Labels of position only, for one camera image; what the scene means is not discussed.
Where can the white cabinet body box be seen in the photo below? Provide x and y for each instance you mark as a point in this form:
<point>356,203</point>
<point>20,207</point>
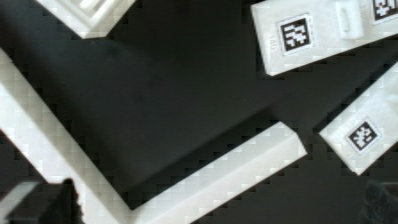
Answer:
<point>87,15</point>

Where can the white U-shaped obstacle fence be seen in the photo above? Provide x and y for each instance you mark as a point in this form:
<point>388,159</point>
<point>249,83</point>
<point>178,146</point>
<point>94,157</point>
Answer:
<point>196,195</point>

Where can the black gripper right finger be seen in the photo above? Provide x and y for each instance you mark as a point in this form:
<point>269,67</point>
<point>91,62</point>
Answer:
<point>379,211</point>

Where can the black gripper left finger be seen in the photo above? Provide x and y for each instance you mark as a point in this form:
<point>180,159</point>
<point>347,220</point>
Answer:
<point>39,203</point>

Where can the white cabinet door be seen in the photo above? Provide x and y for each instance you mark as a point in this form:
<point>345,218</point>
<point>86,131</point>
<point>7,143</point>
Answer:
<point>309,29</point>
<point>361,133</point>

